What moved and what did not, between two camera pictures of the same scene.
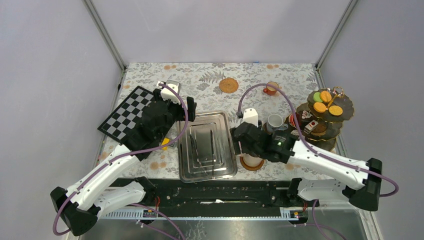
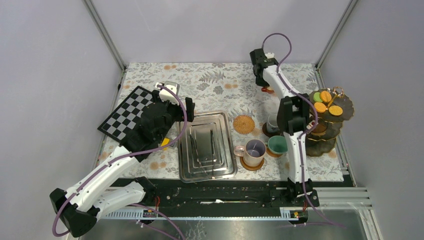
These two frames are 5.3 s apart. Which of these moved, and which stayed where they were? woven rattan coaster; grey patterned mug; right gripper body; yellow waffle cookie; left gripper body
Moved: woven rattan coaster; right gripper body
Stayed: left gripper body; grey patterned mug; yellow waffle cookie
